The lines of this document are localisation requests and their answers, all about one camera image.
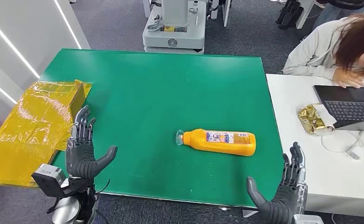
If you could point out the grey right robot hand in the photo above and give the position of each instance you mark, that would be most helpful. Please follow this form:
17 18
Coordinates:
282 207

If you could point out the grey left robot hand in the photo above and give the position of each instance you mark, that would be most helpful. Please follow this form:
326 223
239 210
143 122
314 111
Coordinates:
80 157

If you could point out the orange plastic bottle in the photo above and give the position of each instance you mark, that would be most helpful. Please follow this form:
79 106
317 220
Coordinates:
222 143

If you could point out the grey robot base machine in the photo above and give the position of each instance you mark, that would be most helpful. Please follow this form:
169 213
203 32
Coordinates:
175 35

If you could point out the yellow taped cardboard box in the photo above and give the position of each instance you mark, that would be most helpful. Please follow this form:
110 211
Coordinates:
30 133

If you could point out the gold foil snack packet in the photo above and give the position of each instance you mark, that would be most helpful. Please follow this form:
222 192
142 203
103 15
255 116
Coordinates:
310 119

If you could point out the black laptop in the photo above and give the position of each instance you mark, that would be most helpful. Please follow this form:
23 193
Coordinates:
349 106

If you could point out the person's hand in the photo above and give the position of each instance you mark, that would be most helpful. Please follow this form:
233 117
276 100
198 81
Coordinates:
349 79

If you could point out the seated person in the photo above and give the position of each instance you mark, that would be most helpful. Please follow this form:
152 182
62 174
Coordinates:
315 52

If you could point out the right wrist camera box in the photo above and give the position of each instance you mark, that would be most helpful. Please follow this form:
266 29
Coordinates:
307 220

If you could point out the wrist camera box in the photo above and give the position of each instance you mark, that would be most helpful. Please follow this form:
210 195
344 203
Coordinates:
47 181
307 220

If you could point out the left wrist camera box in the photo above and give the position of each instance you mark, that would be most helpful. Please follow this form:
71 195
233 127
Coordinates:
47 181

